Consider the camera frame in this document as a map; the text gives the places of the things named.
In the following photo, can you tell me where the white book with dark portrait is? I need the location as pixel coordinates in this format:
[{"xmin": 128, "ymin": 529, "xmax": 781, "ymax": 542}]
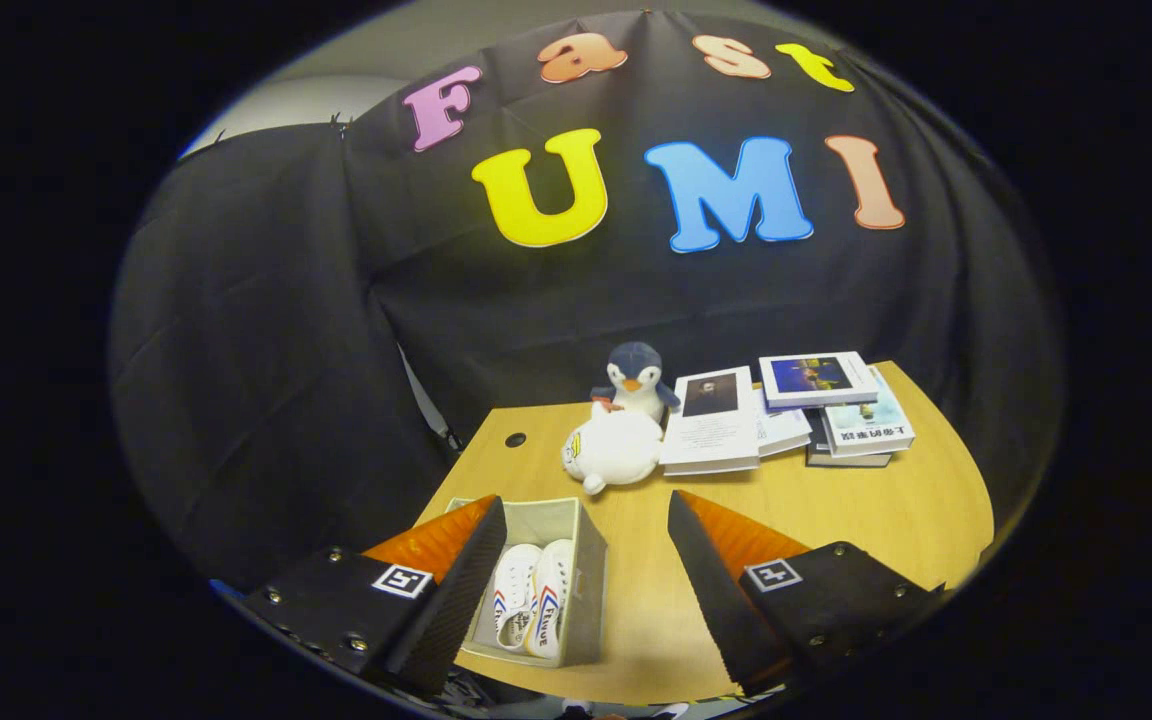
[{"xmin": 658, "ymin": 366, "xmax": 762, "ymax": 477}]

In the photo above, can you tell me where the dark grey book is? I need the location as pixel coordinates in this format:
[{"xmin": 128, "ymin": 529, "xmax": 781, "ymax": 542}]
[{"xmin": 806, "ymin": 410, "xmax": 894, "ymax": 469}]

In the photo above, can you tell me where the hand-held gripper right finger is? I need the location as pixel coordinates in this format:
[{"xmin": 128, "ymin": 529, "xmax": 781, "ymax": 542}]
[{"xmin": 666, "ymin": 490, "xmax": 942, "ymax": 696}]

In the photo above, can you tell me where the white striped canvas shoe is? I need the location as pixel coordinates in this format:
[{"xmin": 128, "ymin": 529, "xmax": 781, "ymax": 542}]
[
  {"xmin": 524, "ymin": 538, "xmax": 575, "ymax": 659},
  {"xmin": 489, "ymin": 543, "xmax": 544, "ymax": 651}
]

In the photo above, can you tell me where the beige fabric storage box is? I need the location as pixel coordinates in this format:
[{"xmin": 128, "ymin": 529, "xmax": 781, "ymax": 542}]
[{"xmin": 441, "ymin": 496, "xmax": 609, "ymax": 669}]

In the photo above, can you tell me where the navy penguin plush toy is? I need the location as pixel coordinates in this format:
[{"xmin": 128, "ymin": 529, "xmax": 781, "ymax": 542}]
[{"xmin": 591, "ymin": 342, "xmax": 682, "ymax": 426}]

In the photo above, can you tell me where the book with pale green cover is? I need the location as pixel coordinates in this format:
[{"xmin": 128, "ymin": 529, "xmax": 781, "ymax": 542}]
[{"xmin": 821, "ymin": 393, "xmax": 916, "ymax": 459}]

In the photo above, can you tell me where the white round plush toy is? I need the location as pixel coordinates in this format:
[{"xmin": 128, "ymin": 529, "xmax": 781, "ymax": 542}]
[{"xmin": 561, "ymin": 405, "xmax": 665, "ymax": 496}]

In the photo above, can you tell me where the plain white book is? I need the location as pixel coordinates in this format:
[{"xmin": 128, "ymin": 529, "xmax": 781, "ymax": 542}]
[{"xmin": 754, "ymin": 388, "xmax": 814, "ymax": 458}]

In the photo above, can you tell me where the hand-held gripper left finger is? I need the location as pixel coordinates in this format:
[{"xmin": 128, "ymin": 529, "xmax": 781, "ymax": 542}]
[{"xmin": 241, "ymin": 495, "xmax": 509, "ymax": 698}]

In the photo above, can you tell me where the book with blue photo cover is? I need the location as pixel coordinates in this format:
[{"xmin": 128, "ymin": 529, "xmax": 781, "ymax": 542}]
[{"xmin": 759, "ymin": 351, "xmax": 880, "ymax": 410}]

